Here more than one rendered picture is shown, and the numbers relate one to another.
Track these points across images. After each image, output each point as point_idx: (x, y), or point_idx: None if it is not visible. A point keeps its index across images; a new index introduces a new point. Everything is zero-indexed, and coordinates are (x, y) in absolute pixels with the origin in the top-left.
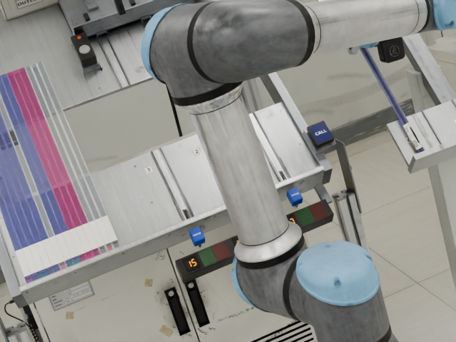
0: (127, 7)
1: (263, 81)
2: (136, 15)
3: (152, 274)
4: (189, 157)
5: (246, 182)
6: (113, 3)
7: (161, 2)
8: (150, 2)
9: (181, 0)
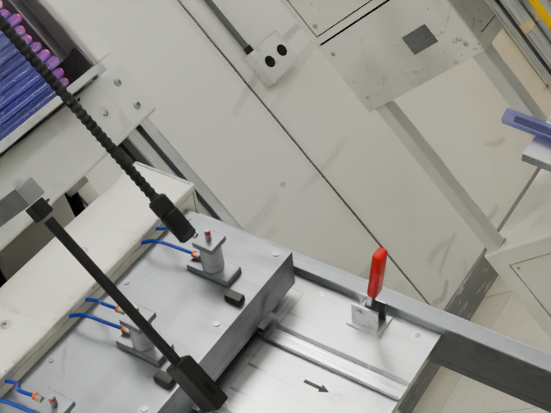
0: (162, 399)
1: (524, 394)
2: (183, 409)
3: None
4: None
5: None
6: (123, 406)
7: (220, 348)
8: (204, 359)
9: (252, 324)
